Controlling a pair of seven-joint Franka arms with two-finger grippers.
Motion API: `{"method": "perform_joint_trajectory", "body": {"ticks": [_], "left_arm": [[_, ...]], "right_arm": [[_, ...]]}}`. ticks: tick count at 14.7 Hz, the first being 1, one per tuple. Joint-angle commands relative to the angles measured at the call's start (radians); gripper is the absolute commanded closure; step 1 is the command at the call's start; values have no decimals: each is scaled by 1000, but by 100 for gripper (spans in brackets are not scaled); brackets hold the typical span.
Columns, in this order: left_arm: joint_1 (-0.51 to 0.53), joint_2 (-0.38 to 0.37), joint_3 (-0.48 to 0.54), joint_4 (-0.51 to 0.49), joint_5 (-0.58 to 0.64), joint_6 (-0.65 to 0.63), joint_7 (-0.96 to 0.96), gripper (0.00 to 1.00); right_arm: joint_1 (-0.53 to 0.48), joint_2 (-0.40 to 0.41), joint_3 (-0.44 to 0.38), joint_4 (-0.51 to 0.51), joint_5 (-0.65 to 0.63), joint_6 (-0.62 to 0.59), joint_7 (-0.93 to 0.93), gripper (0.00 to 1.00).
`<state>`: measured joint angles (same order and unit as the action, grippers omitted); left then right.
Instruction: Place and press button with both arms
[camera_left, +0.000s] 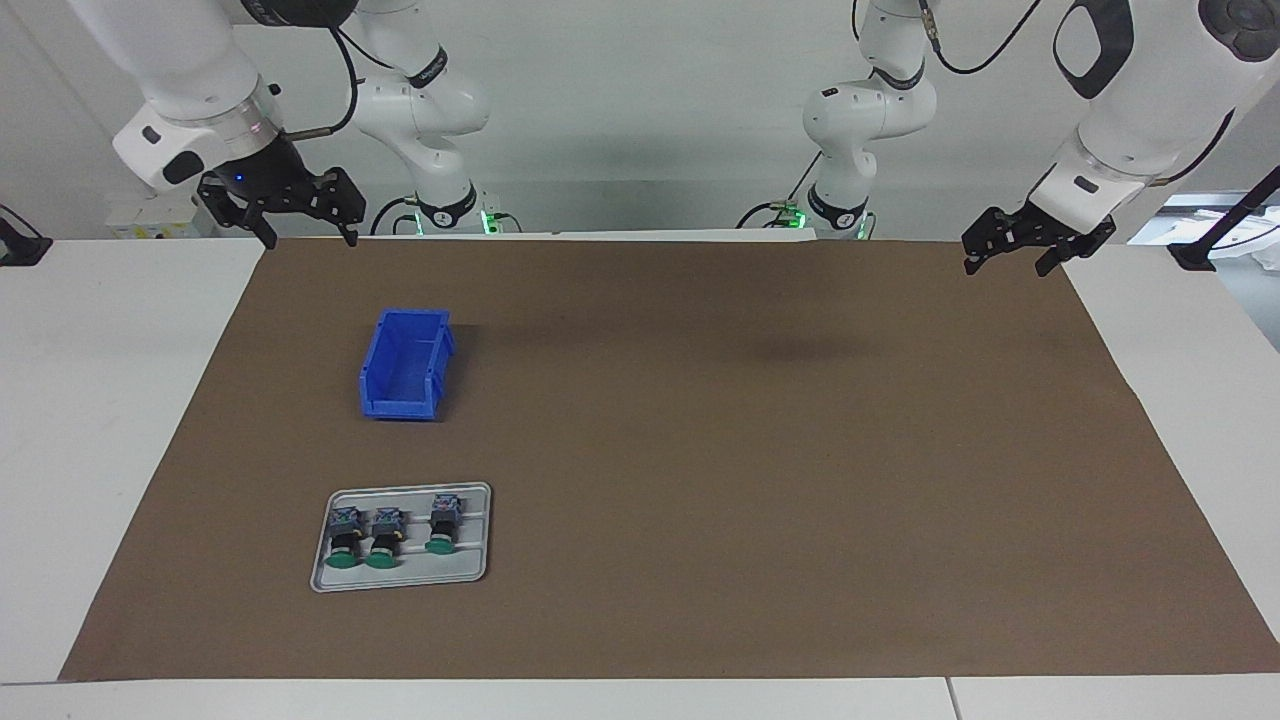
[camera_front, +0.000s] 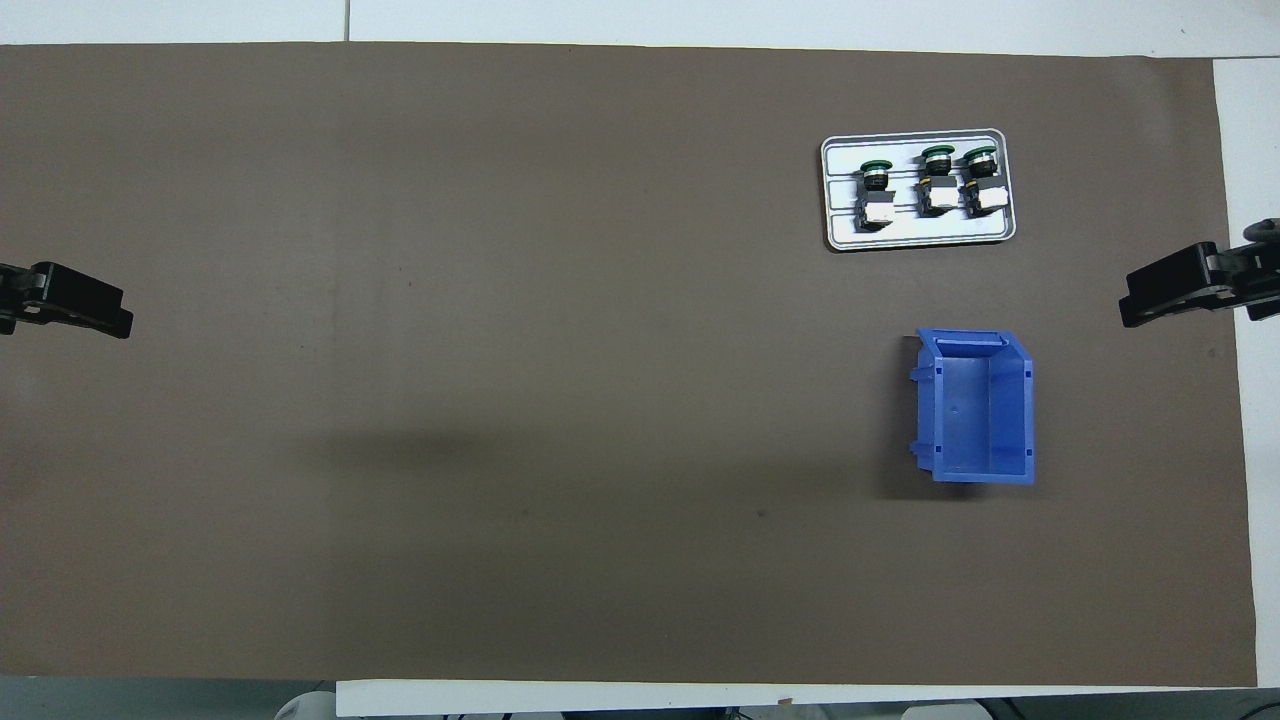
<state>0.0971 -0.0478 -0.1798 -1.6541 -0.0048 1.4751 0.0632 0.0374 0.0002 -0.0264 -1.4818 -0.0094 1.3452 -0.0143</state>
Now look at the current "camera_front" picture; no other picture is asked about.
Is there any brown table mat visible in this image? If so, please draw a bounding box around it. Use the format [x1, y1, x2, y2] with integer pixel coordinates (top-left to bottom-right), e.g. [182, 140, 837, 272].
[0, 42, 1259, 689]

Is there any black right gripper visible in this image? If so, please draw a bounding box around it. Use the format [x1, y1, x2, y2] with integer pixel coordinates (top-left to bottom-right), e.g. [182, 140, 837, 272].
[1118, 218, 1280, 329]

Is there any silver metal tray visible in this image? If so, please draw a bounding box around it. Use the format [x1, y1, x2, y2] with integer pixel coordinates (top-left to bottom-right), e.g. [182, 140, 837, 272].
[820, 128, 1018, 252]

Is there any blue plastic storage bin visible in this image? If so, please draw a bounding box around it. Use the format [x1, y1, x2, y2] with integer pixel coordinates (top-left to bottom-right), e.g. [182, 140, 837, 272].
[907, 327, 1037, 487]

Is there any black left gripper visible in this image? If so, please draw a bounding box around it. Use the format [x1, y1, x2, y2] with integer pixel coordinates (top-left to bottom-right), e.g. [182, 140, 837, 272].
[0, 262, 134, 339]

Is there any green push button switch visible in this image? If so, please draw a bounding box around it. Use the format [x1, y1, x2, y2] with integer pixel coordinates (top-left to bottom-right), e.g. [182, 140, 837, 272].
[958, 146, 1009, 218]
[855, 160, 898, 233]
[917, 145, 963, 218]

